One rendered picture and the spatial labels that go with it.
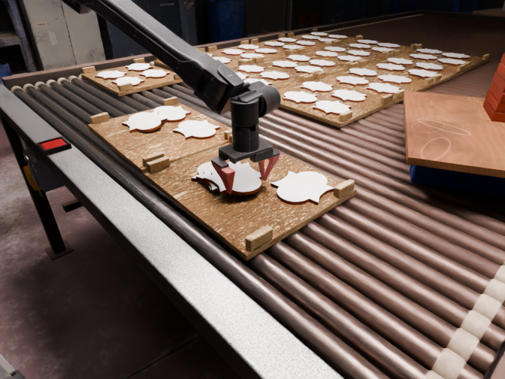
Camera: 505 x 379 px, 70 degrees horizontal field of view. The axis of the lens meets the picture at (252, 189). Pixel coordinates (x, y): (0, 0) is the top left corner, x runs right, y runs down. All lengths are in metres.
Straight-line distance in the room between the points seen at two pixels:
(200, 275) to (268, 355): 0.20
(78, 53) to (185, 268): 5.04
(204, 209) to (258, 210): 0.12
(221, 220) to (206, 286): 0.16
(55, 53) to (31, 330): 4.13
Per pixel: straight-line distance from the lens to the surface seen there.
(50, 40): 5.51
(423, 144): 0.92
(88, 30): 5.59
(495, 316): 0.73
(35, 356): 1.89
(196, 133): 1.14
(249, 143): 0.74
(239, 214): 0.77
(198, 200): 0.83
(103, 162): 1.10
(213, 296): 0.64
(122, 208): 0.88
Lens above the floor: 1.39
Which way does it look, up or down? 32 degrees down
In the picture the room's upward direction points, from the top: straight up
